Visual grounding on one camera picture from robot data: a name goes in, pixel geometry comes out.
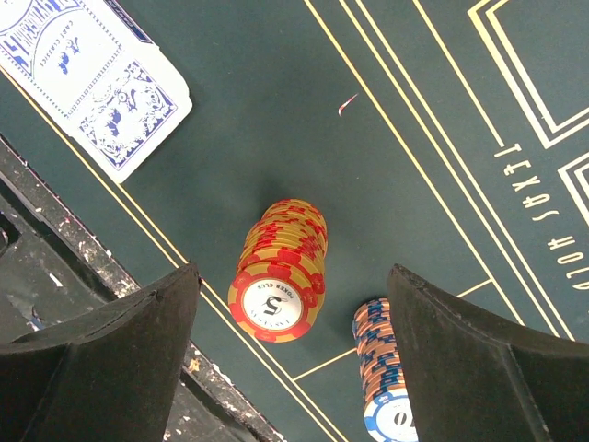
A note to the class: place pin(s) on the orange red chip stack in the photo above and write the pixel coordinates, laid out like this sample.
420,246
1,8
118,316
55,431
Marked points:
279,287

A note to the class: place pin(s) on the peach blue chip stack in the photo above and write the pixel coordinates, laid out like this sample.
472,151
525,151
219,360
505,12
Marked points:
387,411

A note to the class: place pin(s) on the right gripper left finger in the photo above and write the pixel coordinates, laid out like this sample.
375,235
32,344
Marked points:
107,375

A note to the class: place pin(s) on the green poker table mat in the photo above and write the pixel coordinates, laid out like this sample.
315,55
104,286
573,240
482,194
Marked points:
447,136

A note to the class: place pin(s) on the blue white card deck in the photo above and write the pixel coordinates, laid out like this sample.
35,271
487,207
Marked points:
98,75

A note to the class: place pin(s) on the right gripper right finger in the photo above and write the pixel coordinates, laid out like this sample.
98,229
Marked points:
475,376

